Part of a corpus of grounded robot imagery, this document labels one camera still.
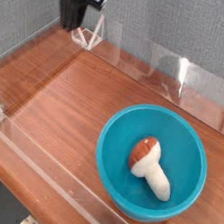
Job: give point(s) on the plush mushroom with brown cap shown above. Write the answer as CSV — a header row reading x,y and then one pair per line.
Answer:
x,y
144,163

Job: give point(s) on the blue plastic bowl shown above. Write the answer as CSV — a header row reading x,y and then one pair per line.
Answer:
x,y
183,160

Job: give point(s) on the clear acrylic left barrier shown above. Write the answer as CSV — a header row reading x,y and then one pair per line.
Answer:
x,y
19,23

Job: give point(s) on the clear acrylic barrier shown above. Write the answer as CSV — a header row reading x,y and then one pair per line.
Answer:
x,y
188,86
52,193
19,23

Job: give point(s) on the clear acrylic back barrier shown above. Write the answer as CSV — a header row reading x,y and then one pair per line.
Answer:
x,y
188,86

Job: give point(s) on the clear acrylic front barrier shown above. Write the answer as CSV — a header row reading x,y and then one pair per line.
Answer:
x,y
52,193

